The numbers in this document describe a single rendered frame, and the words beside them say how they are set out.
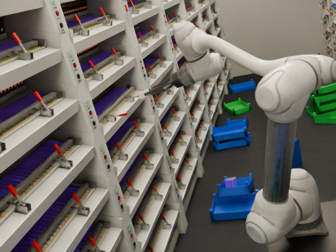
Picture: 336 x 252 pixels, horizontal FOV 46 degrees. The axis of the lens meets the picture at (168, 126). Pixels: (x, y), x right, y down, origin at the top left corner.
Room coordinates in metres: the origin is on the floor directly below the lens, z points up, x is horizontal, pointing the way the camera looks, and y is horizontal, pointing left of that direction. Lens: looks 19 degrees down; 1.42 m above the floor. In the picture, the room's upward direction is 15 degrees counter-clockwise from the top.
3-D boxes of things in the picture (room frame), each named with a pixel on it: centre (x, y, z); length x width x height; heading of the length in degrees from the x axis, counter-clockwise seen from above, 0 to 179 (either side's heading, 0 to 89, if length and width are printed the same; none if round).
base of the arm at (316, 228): (1.55, -0.49, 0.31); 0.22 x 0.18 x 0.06; 164
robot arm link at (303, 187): (1.52, -0.48, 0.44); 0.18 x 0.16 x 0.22; 124
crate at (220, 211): (2.21, -0.28, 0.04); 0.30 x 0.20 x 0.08; 71
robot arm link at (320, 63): (1.34, -0.54, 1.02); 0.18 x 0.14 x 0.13; 34
